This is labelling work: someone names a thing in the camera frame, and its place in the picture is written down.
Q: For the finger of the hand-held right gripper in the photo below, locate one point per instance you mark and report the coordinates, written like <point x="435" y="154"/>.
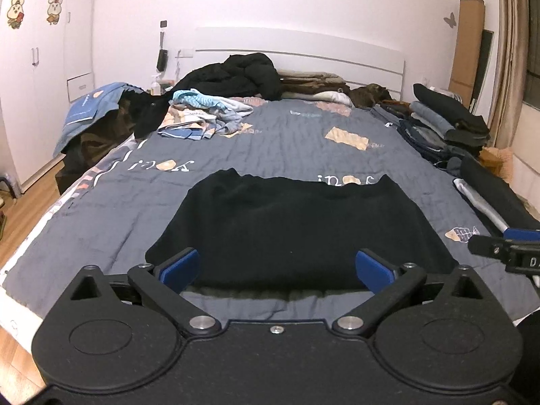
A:
<point x="487" y="246"/>
<point x="523" y="234"/>

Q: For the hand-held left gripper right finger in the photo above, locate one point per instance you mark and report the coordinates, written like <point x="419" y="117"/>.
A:
<point x="373" y="268"/>

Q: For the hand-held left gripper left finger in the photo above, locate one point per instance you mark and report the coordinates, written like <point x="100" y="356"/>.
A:
<point x="179" y="268"/>

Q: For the black sweatshirt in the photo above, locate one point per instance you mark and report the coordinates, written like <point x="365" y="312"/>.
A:
<point x="295" y="228"/>

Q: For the stack of folded clothes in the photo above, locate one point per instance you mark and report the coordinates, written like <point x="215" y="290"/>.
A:
<point x="430" y="126"/>

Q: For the black folded garment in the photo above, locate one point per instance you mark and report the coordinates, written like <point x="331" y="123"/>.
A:
<point x="502" y="194"/>

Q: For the black storage box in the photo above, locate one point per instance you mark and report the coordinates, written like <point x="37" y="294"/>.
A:
<point x="69" y="177"/>

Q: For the pastel patterned garments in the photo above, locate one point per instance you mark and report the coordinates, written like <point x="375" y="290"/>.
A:
<point x="198" y="124"/>

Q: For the dark brown coat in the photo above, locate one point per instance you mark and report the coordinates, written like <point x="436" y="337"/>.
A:
<point x="105" y="135"/>

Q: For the grey printed bed quilt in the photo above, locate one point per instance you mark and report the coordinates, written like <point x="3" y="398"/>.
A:
<point x="274" y="143"/>

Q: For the black crumpled garment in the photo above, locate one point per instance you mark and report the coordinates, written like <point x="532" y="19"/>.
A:
<point x="147" y="109"/>

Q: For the black flat board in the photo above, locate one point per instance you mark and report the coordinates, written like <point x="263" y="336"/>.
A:
<point x="485" y="71"/>

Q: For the turquoise striped garment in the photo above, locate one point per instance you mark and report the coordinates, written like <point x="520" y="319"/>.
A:
<point x="198" y="99"/>

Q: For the tabby cat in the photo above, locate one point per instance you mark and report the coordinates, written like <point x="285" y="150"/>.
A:
<point x="369" y="95"/>

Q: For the white folded cloth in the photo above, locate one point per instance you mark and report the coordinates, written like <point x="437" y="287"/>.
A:
<point x="333" y="98"/>

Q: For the beige curtain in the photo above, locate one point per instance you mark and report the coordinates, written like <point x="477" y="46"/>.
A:
<point x="512" y="59"/>

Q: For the clear bedside bottle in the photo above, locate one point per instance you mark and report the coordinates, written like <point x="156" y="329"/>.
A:
<point x="155" y="86"/>

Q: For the blue printed blanket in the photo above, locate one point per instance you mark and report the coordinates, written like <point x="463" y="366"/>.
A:
<point x="88" y="105"/>

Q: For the dark window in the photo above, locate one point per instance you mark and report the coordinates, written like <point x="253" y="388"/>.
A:
<point x="533" y="42"/>

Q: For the brown folded blanket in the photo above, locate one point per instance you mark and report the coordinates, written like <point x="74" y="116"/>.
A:
<point x="308" y="84"/>

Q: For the black puffer jacket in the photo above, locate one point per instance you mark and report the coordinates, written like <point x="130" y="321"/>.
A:
<point x="232" y="76"/>

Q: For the tall cardboard roll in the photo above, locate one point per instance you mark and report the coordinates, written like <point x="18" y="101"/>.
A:
<point x="466" y="42"/>

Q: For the white wardrobe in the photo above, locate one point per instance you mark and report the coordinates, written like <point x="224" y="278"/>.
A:
<point x="42" y="114"/>

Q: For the white headboard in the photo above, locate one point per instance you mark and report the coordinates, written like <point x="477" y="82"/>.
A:
<point x="316" y="48"/>

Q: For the mouse sticker with bow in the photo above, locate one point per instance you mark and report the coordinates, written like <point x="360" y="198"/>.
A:
<point x="54" y="10"/>

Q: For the mouse sticker with red card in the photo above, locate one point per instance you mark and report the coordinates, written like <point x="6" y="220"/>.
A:
<point x="15" y="12"/>

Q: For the black hanging wall device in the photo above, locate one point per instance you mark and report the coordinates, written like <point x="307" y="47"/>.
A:
<point x="162" y="60"/>

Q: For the butterfly wall sticker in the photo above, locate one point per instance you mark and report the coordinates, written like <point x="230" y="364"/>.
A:
<point x="450" y="20"/>

